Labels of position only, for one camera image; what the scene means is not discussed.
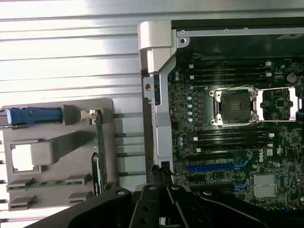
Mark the coin cell battery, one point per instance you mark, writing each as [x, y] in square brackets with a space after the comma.
[291, 78]

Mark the hard disk blue caddy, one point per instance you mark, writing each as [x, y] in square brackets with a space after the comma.
[35, 115]

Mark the black expansion slot blue latch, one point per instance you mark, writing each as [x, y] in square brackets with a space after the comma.
[213, 189]

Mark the silver socket cover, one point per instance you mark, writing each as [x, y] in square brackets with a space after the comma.
[278, 118]

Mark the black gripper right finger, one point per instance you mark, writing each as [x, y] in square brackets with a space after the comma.
[225, 209]

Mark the green motherboard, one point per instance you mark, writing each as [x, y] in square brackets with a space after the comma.
[261, 161]

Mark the silver CPU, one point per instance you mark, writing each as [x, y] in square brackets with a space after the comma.
[21, 156]

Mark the CPU socket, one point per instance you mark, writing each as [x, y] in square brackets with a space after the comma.
[234, 107]

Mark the silver chipset heatsink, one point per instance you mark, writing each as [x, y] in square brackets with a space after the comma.
[264, 186]

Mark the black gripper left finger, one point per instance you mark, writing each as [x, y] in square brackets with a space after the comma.
[99, 209]

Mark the thin locking lever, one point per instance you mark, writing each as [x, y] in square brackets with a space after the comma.
[237, 88]

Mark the grey parts rack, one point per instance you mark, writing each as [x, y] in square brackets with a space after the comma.
[71, 171]

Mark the black open PC case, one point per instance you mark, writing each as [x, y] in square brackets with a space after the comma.
[164, 95]

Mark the RAM slot white latches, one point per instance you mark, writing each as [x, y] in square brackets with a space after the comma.
[230, 66]
[230, 76]
[232, 137]
[232, 148]

